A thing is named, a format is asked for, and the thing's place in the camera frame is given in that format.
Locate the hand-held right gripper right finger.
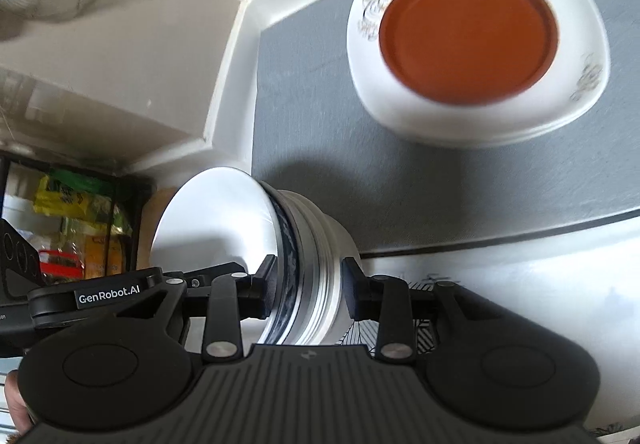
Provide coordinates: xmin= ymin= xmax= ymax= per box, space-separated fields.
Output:
xmin=343 ymin=257 xmax=507 ymax=363

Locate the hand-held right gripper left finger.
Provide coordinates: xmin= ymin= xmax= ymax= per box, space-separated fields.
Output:
xmin=99 ymin=257 xmax=278 ymax=356

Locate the plain white bowl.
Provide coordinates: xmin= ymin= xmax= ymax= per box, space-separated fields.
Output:
xmin=280 ymin=190 xmax=363 ymax=346

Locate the white bowl with blue pattern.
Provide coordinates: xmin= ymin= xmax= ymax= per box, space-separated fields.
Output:
xmin=149 ymin=167 xmax=307 ymax=346

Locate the white square floral plate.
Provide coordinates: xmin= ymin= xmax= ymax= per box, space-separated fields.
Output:
xmin=346 ymin=0 xmax=612 ymax=145
xmin=360 ymin=88 xmax=609 ymax=149

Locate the brown round plate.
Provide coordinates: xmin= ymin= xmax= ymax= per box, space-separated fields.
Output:
xmin=378 ymin=0 xmax=560 ymax=104

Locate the person's left hand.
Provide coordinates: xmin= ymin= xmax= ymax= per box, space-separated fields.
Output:
xmin=4 ymin=368 xmax=33 ymax=431

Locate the yellow snack packet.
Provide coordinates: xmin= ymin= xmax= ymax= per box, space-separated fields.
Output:
xmin=32 ymin=172 xmax=132 ymax=245

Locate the green snack packet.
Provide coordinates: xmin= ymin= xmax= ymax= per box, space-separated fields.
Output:
xmin=50 ymin=166 xmax=119 ymax=195

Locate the grey mat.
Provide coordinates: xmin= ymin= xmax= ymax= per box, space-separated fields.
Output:
xmin=250 ymin=0 xmax=640 ymax=261

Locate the black wire rack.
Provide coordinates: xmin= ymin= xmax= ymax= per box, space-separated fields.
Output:
xmin=0 ymin=150 xmax=155 ymax=285

